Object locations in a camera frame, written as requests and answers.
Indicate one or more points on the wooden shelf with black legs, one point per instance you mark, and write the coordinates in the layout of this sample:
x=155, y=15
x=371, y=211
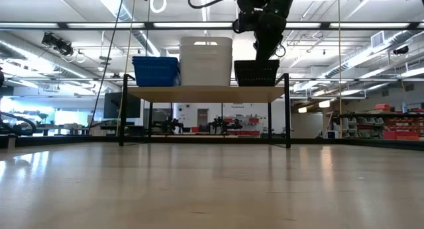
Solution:
x=205, y=94

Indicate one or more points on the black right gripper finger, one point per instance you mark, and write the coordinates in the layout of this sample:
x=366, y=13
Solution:
x=267, y=55

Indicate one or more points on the red storage bin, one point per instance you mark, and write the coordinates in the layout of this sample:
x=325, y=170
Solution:
x=383, y=107

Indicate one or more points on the black slotted plastic basket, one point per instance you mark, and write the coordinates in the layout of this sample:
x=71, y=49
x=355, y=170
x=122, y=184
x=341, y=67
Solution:
x=245, y=63
x=256, y=78

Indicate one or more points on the black background robot station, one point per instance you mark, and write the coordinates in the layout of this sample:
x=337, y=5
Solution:
x=172, y=124
x=220, y=124

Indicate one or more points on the silver ceiling duct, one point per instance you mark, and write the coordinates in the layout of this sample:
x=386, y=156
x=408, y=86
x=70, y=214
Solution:
x=377, y=39
x=119, y=10

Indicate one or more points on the black table edge rail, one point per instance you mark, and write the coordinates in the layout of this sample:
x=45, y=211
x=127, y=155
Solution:
x=331, y=141

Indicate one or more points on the black ceiling device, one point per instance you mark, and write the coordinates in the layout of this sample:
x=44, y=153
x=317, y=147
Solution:
x=401, y=50

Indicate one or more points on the storage rack with bins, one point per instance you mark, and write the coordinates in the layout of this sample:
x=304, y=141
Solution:
x=364, y=126

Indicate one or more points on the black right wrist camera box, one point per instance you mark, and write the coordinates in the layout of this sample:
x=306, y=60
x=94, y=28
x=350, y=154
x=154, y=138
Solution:
x=245, y=24

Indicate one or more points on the black ceiling camera cluster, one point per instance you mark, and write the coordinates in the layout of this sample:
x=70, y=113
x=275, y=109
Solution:
x=58, y=43

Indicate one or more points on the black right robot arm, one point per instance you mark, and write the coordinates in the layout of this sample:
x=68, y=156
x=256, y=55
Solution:
x=265, y=0

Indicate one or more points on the grey door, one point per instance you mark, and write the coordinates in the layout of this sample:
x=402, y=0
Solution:
x=202, y=118

